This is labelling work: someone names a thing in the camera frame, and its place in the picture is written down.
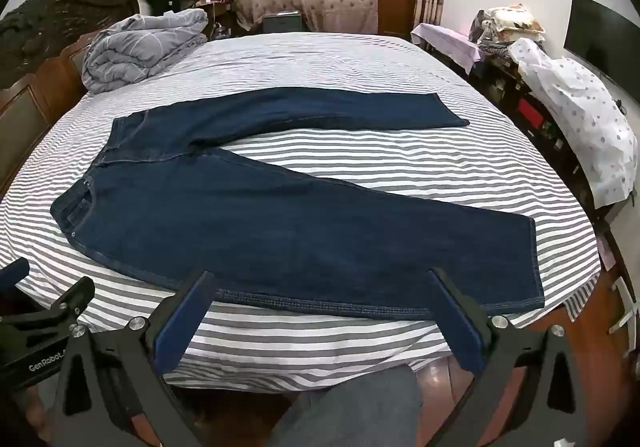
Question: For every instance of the person's grey trouser leg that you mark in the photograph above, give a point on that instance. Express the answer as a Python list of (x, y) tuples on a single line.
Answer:
[(350, 407)]

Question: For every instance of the grey white striped bed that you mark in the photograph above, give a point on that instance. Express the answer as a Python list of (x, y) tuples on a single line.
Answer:
[(350, 162)]

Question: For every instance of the carved wooden headboard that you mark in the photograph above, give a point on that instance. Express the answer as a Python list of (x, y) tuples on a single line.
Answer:
[(40, 92)]

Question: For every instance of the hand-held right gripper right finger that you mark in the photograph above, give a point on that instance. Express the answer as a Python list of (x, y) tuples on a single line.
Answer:
[(460, 327)]

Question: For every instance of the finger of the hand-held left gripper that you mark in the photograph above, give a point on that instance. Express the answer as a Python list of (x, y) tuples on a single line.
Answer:
[(75, 296), (12, 273)]

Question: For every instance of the pile of clothes on nightstand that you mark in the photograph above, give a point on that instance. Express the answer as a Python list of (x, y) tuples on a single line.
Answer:
[(515, 22)]

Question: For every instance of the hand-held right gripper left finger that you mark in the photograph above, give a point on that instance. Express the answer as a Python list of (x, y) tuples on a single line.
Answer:
[(182, 327)]

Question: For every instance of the grey folded quilt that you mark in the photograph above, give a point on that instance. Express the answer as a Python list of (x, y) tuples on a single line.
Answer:
[(135, 47)]

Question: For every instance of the black flat television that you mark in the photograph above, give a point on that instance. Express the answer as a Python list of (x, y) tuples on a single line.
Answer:
[(600, 42)]

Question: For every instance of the white dotted cloth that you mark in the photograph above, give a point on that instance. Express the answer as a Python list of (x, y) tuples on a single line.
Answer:
[(580, 102)]

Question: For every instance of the dark metal box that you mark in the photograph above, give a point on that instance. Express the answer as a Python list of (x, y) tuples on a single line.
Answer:
[(281, 22)]

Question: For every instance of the cluttered bedside table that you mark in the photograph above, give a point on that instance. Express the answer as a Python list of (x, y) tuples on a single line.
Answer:
[(220, 2)]

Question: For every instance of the lilac cloth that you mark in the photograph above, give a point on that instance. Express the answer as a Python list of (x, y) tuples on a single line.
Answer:
[(450, 44)]

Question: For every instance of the white plastic frame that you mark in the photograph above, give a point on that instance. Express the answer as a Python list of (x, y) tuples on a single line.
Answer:
[(625, 307)]

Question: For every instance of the dark blue denim pants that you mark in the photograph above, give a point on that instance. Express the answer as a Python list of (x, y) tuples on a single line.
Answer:
[(250, 227)]

